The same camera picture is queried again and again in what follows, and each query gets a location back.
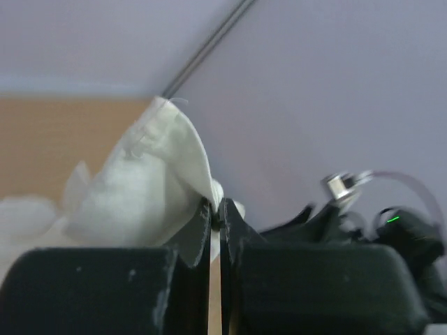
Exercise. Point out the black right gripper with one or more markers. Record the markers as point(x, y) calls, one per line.
point(409, 234)

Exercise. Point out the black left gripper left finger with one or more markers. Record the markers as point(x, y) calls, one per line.
point(162, 290)

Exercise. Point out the grey metal corner post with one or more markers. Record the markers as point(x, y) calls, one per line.
point(210, 43)

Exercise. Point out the white t-shirt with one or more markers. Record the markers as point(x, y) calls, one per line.
point(148, 188)

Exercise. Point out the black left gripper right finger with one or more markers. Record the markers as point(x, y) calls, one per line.
point(309, 277)

